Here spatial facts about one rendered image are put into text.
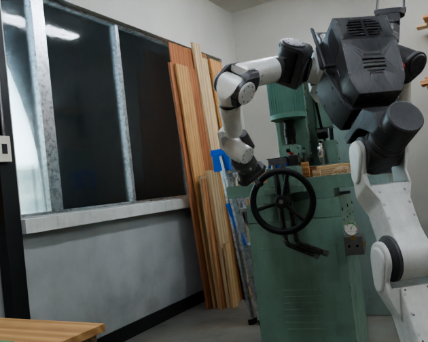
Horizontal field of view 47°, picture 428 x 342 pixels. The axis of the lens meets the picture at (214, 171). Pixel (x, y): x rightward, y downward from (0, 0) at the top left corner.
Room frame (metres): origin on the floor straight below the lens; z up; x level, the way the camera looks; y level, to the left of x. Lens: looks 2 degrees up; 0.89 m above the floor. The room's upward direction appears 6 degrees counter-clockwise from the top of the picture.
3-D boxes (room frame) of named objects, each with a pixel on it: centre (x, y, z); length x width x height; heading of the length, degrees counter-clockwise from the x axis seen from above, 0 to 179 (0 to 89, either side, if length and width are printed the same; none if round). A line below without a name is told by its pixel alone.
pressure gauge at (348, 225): (2.15, -0.57, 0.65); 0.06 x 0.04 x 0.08; 69
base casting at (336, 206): (2.55, -0.44, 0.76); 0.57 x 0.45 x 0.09; 159
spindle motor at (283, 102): (2.43, -0.40, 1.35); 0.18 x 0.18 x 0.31
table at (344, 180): (2.34, -0.35, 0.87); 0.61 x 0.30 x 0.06; 69
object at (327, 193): (2.38, -0.38, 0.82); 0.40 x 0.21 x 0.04; 69
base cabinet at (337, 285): (2.55, -0.44, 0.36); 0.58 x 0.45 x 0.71; 159
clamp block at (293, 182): (2.26, -0.32, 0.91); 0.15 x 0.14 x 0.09; 69
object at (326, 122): (2.58, -0.61, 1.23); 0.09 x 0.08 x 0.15; 159
